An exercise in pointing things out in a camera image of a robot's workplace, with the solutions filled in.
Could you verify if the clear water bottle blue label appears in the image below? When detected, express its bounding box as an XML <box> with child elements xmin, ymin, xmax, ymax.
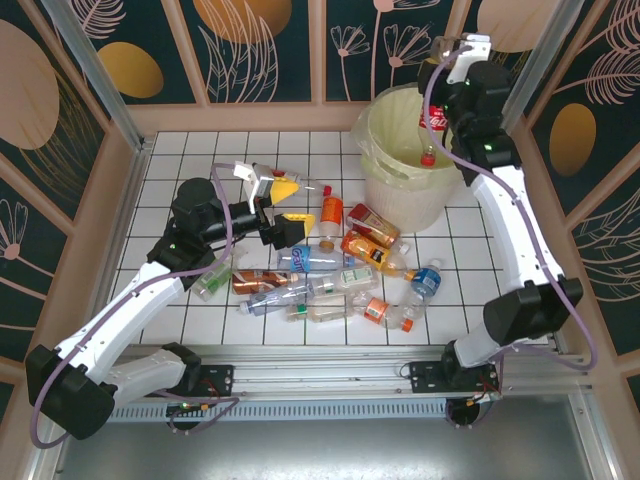
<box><xmin>398</xmin><ymin>258</ymin><xmax>445</xmax><ymax>321</ymax></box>

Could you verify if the clear bottle green cap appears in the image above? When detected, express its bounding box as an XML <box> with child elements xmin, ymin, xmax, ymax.
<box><xmin>285</xmin><ymin>293</ymin><xmax>364</xmax><ymax>325</ymax></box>

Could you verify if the clear bottle light blue label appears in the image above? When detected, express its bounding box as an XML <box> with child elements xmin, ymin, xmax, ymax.
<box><xmin>276</xmin><ymin>244</ymin><xmax>357</xmax><ymax>275</ymax></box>

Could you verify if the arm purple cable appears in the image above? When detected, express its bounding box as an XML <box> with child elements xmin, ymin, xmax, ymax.
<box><xmin>422</xmin><ymin>43</ymin><xmax>600</xmax><ymax>372</ymax></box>
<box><xmin>29</xmin><ymin>162</ymin><xmax>251</xmax><ymax>449</ymax></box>

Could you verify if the clear bottle orange cap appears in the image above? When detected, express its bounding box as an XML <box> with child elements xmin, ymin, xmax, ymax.
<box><xmin>352</xmin><ymin>296</ymin><xmax>416</xmax><ymax>335</ymax></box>

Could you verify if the clear bottle green label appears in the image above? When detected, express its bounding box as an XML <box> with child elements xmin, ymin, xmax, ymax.
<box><xmin>191</xmin><ymin>254</ymin><xmax>235</xmax><ymax>303</ymax></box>

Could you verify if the aluminium frame post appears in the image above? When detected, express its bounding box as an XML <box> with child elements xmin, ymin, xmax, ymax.
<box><xmin>39</xmin><ymin>0</ymin><xmax>154</xmax><ymax>154</ymax></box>
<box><xmin>502</xmin><ymin>0</ymin><xmax>589</xmax><ymax>134</ymax></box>

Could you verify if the red label cola bottle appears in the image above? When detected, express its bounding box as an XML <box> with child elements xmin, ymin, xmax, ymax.
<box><xmin>418</xmin><ymin>103</ymin><xmax>451</xmax><ymax>167</ymax></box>

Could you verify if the copper brown drink bottle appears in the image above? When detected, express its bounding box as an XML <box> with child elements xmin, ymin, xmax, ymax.
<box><xmin>230</xmin><ymin>268</ymin><xmax>299</xmax><ymax>296</ymax></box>

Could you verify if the red gold tea bottle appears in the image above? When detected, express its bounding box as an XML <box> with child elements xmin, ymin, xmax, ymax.
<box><xmin>346</xmin><ymin>202</ymin><xmax>412</xmax><ymax>254</ymax></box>

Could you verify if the clear bottle red label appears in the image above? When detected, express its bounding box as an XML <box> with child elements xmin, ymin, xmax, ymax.
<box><xmin>294</xmin><ymin>174</ymin><xmax>334</xmax><ymax>198</ymax></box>

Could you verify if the bottle white green label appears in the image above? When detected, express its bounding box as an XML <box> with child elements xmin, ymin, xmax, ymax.
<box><xmin>307</xmin><ymin>266</ymin><xmax>382</xmax><ymax>297</ymax></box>

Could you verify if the orange label drink bottle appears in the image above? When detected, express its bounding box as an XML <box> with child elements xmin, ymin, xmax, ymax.
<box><xmin>318</xmin><ymin>195</ymin><xmax>345</xmax><ymax>250</ymax></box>

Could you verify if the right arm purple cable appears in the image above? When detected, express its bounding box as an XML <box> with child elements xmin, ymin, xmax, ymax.
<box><xmin>422</xmin><ymin>43</ymin><xmax>600</xmax><ymax>372</ymax></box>

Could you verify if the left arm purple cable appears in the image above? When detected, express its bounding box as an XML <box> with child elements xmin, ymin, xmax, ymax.
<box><xmin>29</xmin><ymin>162</ymin><xmax>251</xmax><ymax>449</ymax></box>

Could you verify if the white ribbed plastic bin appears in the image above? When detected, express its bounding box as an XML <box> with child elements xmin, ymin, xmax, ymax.
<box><xmin>352</xmin><ymin>87</ymin><xmax>469</xmax><ymax>236</ymax></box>

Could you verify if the grey slotted cable duct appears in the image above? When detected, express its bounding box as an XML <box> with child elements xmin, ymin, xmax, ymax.
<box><xmin>107</xmin><ymin>397</ymin><xmax>451</xmax><ymax>424</ymax></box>

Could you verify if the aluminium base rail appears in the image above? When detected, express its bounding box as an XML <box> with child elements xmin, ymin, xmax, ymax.
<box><xmin>119</xmin><ymin>343</ymin><xmax>599</xmax><ymax>401</ymax></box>

